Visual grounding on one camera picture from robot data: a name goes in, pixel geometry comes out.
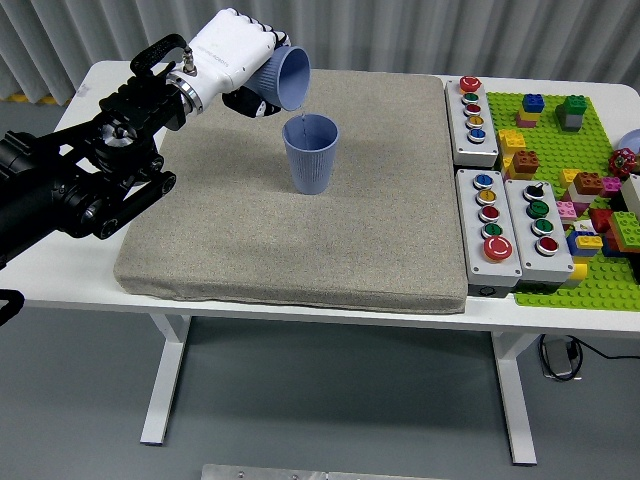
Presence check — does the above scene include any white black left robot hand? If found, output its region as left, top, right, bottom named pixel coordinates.
left=182, top=7, right=292, bottom=120

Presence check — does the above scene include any ribbed blue cup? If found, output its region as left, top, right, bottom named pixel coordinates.
left=282, top=113, right=340, bottom=195
left=254, top=45, right=312, bottom=114

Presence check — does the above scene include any grey curtain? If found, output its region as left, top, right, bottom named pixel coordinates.
left=0, top=0, right=640, bottom=106

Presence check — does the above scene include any grey-brown mat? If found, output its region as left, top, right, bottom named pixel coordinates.
left=113, top=62, right=470, bottom=315

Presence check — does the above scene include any yellow black floor tape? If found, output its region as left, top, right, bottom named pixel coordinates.
left=8, top=92, right=74, bottom=106

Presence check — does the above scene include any grey five-button box small stop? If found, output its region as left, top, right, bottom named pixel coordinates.
left=443, top=75, right=501, bottom=169

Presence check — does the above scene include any grey five-button box large stop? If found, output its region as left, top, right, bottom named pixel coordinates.
left=455, top=168, right=524, bottom=300

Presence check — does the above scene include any blue pink yellow brick stack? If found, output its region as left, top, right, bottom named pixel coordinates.
left=515, top=93, right=547, bottom=128

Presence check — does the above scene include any green brick baseplate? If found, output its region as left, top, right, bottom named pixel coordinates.
left=485, top=92, right=640, bottom=312

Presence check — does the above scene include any white table leg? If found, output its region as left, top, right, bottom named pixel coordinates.
left=489, top=329, right=540, bottom=467
left=139, top=313, right=192, bottom=446

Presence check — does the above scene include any grey four-button box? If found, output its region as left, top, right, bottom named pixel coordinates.
left=503, top=178, right=576, bottom=296

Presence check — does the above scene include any green grey brick stack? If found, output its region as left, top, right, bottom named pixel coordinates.
left=554, top=94, right=588, bottom=133

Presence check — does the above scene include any brown white brick stack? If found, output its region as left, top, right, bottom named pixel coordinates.
left=572, top=171, right=606, bottom=204

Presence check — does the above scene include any red brick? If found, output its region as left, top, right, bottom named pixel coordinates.
left=588, top=208, right=616, bottom=235

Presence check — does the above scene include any yellow white brick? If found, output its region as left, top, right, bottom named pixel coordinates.
left=564, top=262, right=590, bottom=291

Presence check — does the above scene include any white box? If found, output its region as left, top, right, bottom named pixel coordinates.
left=619, top=174, right=640, bottom=211

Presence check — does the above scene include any large green brick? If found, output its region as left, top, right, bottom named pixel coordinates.
left=605, top=210, right=640, bottom=246

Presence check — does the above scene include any grey power adapter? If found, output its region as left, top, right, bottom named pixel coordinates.
left=542, top=339, right=576, bottom=379

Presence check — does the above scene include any black floor cable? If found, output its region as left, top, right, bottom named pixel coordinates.
left=538, top=334, right=640, bottom=384

